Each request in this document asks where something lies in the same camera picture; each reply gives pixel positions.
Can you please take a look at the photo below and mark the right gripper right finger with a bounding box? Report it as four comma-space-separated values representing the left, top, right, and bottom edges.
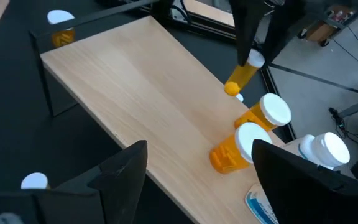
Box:
251, 139, 358, 224

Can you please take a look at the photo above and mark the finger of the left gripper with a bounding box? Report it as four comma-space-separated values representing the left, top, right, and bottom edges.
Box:
261, 0, 307, 68
228, 0, 269, 67

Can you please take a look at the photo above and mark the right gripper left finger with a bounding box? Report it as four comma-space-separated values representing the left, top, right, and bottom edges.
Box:
87, 139, 149, 224

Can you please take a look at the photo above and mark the large orange pill bottle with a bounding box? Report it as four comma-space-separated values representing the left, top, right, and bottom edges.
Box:
234, 92, 293, 131
209, 121, 273, 175
46, 9, 76, 49

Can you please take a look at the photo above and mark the brown box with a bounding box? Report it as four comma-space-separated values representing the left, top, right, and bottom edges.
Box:
296, 2, 358, 47

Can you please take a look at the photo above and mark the black floor cable bundle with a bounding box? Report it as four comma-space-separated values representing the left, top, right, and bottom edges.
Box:
328, 107, 358, 156

